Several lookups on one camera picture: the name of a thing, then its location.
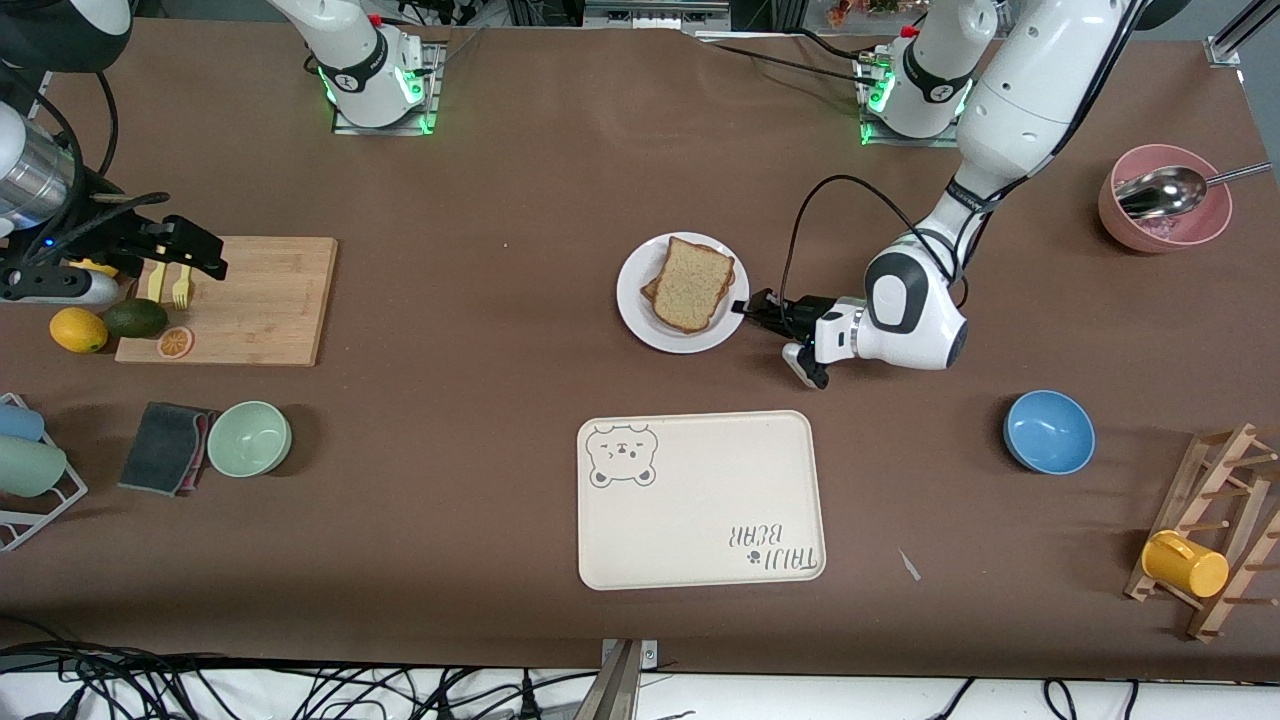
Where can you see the cream bear print tray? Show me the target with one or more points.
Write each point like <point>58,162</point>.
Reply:
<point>700,500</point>

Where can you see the wooden mug rack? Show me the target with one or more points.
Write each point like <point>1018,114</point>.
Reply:
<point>1165,515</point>

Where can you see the dark metal beam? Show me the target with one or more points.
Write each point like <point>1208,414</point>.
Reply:
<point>615,695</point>

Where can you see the green avocado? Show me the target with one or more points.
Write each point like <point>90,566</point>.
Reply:
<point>135,318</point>

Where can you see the yellow lemon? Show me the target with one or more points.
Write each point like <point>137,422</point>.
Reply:
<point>78,330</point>
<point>95,267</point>

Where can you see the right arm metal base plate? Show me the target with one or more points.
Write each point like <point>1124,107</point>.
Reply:
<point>432,100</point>

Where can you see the seeded brown bread slice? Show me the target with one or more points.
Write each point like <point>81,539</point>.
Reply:
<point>690,285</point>

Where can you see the dark grey cloth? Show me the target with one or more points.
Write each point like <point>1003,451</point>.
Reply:
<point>160,448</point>

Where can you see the orange dried flowers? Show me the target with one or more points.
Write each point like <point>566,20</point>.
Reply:
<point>860,10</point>

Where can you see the pale green bowl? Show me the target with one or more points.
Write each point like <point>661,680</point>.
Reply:
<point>250,438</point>

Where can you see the yellow plastic knife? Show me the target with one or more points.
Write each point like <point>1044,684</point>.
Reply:
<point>155,287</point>

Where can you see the silver aluminium profile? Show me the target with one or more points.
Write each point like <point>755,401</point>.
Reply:
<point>1235,40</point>

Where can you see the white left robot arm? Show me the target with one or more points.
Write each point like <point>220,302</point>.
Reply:
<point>1040,90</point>

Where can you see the pink bowl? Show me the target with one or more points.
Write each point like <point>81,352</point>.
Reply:
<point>1165,232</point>

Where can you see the wooden cutting board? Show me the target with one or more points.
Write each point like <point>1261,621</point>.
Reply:
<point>260,300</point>

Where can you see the blue bowl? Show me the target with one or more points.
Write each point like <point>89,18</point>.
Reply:
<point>1050,432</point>

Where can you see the grey metal frame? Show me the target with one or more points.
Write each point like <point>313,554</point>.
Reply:
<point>650,12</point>

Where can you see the orange fruit slice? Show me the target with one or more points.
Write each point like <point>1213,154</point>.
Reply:
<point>175,342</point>

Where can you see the pale green cup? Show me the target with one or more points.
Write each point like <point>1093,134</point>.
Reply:
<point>30,467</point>

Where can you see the white round plate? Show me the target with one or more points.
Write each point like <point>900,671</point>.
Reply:
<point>640,325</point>

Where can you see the yellow mug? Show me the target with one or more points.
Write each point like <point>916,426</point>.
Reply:
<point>1190,568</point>

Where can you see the metal spoon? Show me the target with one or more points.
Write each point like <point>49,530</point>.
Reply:
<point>1160,192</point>

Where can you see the silver table edge bracket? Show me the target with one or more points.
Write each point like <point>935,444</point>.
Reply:
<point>648,655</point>

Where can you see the toasted bread slice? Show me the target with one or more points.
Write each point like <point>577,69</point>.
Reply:
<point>650,290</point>

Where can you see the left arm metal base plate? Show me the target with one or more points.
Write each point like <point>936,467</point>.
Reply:
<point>920,142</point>

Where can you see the small white tape scrap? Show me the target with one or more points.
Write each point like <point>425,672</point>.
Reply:
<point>909,565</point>

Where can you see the yellow plastic fork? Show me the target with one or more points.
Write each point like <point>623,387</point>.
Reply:
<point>181,293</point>

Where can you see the light blue cup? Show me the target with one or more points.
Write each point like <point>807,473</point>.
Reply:
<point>20,422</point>

